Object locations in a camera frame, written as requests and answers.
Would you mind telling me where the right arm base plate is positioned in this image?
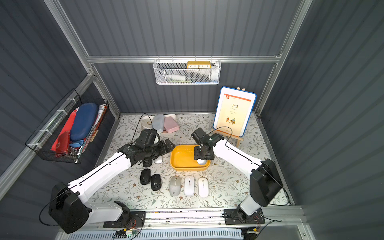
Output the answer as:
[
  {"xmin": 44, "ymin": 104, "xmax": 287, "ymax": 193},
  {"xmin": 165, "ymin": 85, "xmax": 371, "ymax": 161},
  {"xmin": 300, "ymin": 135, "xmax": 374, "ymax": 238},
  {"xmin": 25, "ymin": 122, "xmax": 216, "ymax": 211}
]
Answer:
[{"xmin": 222, "ymin": 208, "xmax": 266, "ymax": 225}]

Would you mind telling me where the black mouse with logo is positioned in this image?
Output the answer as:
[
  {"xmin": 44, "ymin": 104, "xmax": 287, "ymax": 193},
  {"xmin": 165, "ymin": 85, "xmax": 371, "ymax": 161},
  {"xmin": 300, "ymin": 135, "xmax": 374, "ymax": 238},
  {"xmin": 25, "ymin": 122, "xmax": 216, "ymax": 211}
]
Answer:
[{"xmin": 151, "ymin": 174, "xmax": 162, "ymax": 192}]

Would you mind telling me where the black wire side basket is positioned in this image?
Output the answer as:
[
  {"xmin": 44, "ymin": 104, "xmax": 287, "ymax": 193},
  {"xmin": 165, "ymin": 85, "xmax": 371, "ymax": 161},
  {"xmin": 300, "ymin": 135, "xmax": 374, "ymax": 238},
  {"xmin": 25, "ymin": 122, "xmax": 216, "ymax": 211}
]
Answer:
[{"xmin": 26, "ymin": 90, "xmax": 109, "ymax": 164}]

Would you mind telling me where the blue pencil case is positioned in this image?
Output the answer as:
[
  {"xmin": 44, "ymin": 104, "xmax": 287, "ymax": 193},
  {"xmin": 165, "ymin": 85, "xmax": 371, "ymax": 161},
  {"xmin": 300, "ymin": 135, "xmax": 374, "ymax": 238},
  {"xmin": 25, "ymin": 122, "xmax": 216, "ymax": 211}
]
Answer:
[{"xmin": 70, "ymin": 103, "xmax": 99, "ymax": 142}]

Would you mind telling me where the white tray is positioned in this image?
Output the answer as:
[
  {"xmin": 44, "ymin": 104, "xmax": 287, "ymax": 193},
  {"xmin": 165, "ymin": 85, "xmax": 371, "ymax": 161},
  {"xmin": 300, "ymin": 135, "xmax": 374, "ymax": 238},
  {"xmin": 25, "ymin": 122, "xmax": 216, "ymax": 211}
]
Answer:
[{"xmin": 140, "ymin": 114, "xmax": 180, "ymax": 137}]

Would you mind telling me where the grey pencil case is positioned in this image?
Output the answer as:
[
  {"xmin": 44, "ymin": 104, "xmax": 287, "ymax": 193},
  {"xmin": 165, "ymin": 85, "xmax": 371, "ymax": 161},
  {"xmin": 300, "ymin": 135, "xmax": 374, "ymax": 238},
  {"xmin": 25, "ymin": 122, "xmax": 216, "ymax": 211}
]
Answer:
[{"xmin": 152, "ymin": 114, "xmax": 165, "ymax": 134}]

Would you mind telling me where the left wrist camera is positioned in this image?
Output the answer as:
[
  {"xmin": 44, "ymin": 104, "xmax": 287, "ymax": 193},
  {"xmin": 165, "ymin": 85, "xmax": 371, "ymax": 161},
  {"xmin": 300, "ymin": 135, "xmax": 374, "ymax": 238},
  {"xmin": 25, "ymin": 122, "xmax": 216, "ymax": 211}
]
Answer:
[{"xmin": 138, "ymin": 129, "xmax": 160, "ymax": 146}]

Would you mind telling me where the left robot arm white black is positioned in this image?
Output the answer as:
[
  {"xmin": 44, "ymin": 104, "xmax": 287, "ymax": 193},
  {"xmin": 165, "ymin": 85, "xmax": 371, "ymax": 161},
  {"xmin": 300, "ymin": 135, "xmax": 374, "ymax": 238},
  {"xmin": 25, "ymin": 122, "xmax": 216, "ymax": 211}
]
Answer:
[{"xmin": 49, "ymin": 140, "xmax": 176, "ymax": 234}]

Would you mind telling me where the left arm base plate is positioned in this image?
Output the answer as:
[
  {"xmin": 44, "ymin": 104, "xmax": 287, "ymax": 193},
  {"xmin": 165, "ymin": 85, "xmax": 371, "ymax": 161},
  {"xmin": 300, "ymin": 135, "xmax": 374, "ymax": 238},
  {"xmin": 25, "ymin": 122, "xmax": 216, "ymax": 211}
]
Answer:
[{"xmin": 103, "ymin": 211, "xmax": 146, "ymax": 229}]

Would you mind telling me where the red folder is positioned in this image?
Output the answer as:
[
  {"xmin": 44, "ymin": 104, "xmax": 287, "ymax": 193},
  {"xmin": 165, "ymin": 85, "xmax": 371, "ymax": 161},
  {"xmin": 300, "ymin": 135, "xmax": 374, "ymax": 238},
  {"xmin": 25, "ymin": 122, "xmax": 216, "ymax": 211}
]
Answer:
[{"xmin": 51, "ymin": 109, "xmax": 78, "ymax": 154}]

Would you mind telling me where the black mouse lower left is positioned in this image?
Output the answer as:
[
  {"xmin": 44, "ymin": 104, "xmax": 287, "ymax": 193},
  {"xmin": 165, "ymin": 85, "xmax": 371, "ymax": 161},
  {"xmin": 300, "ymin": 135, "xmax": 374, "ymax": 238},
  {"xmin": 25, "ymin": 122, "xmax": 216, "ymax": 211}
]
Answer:
[{"xmin": 140, "ymin": 168, "xmax": 151, "ymax": 186}]

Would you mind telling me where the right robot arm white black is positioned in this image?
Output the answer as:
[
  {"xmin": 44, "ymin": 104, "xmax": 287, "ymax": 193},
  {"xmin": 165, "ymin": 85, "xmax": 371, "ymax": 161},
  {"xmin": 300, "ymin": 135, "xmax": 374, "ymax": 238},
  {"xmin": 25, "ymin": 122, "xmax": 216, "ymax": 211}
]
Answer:
[{"xmin": 194, "ymin": 137, "xmax": 283, "ymax": 221}]

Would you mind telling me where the pink box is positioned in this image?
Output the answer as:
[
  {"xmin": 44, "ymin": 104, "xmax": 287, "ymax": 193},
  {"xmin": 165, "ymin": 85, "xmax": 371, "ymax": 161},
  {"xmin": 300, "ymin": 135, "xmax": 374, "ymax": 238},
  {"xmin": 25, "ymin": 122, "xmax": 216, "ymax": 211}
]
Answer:
[{"xmin": 164, "ymin": 117, "xmax": 180, "ymax": 133}]

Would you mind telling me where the black mouse upper left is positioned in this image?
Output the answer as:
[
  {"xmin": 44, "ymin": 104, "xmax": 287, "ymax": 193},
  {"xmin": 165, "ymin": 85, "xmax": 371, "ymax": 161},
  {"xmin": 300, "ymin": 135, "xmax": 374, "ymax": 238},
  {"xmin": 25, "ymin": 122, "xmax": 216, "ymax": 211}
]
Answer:
[{"xmin": 142, "ymin": 160, "xmax": 153, "ymax": 168}]

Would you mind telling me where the grey white mouse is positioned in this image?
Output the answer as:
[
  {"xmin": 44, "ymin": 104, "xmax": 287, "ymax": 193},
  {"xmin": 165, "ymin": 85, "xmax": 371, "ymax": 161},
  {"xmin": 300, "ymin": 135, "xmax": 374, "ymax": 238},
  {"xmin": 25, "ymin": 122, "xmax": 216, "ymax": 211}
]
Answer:
[{"xmin": 169, "ymin": 176, "xmax": 182, "ymax": 197}]

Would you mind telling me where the silver mouse row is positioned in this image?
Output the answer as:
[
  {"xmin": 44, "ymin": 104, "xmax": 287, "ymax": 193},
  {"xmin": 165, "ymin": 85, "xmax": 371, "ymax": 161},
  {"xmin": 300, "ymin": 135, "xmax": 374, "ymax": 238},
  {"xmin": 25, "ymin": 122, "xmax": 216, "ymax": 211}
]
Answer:
[{"xmin": 197, "ymin": 159, "xmax": 208, "ymax": 165}]

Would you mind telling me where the yellow plastic storage box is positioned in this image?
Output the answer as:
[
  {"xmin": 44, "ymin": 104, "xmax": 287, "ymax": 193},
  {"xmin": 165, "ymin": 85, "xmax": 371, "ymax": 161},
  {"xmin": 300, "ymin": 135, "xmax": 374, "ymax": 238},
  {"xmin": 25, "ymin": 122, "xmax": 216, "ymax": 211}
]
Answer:
[{"xmin": 170, "ymin": 145, "xmax": 211, "ymax": 172}]

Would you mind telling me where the white tape roll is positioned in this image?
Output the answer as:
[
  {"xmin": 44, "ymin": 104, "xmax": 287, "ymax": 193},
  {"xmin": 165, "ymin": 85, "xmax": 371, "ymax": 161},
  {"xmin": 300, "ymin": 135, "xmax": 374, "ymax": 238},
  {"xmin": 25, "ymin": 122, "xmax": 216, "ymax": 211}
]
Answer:
[{"xmin": 141, "ymin": 118, "xmax": 153, "ymax": 130}]

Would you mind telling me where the yellow clock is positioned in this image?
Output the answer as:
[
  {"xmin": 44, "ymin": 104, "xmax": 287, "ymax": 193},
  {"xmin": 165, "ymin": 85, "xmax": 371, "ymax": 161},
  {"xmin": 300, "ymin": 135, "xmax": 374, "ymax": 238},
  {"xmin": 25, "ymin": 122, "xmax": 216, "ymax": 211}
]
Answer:
[{"xmin": 187, "ymin": 60, "xmax": 212, "ymax": 70}]

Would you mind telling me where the white wire wall basket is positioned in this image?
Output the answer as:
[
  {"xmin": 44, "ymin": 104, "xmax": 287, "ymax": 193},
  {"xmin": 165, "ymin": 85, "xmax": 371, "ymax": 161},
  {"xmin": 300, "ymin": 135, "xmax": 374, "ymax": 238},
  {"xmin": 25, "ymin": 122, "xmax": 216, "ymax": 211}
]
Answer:
[{"xmin": 153, "ymin": 59, "xmax": 222, "ymax": 85}]

